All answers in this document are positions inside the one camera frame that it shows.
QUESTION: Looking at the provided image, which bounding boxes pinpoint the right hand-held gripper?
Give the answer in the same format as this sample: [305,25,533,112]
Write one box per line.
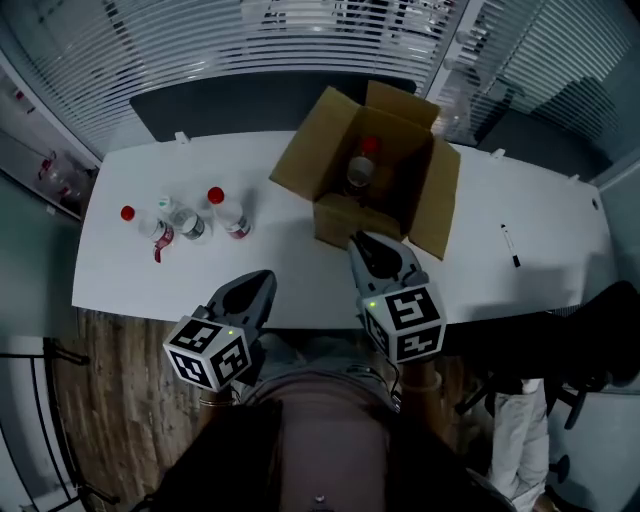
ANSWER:
[347,230,448,365]

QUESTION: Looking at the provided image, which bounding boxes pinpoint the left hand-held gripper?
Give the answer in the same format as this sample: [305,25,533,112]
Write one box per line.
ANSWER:
[162,269,279,393]

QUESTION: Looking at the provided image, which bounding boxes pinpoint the clear plastic bottle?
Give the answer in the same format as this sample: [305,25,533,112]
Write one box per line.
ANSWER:
[157,195,208,243]

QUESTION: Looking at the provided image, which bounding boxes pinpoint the brown cardboard box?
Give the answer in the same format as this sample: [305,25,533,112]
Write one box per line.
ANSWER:
[269,79,462,261]

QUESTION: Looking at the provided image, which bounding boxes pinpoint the person's left forearm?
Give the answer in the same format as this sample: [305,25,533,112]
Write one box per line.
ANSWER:
[198,387,237,419]

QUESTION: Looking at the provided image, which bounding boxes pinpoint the person's right forearm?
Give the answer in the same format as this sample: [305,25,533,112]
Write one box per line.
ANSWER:
[399,359,445,439]

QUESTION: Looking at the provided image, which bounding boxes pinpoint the large clear water jug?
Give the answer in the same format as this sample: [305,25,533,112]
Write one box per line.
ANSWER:
[34,149,92,215]

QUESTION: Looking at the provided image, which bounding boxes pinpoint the white table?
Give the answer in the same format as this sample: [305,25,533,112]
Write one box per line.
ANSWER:
[71,130,617,331]

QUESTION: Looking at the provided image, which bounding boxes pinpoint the person's legs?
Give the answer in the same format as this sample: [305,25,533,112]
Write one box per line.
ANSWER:
[249,332,397,401]

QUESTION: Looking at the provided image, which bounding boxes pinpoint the pale wrist bangle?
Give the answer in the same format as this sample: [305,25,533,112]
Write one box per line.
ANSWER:
[402,375,444,392]

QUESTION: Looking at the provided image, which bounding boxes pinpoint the black marker pen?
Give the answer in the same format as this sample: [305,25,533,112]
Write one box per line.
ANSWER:
[499,223,523,269]

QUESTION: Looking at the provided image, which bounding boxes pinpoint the person's torso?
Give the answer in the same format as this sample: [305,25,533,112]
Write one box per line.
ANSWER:
[154,379,481,512]

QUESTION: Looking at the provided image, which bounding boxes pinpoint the black office chair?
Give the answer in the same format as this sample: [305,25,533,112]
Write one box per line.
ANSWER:
[439,280,640,431]

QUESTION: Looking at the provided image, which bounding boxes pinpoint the long dark desk divider panel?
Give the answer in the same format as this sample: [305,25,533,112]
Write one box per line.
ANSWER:
[128,72,419,145]

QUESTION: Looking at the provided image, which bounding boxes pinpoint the short dark desk divider panel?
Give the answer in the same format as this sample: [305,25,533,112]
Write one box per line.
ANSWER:
[474,109,615,182]

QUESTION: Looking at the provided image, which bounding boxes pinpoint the whiteboard on black stand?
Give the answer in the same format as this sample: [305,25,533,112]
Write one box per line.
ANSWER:
[0,337,121,512]

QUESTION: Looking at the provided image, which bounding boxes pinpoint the black cable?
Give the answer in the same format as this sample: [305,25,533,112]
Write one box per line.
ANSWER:
[383,357,404,407]

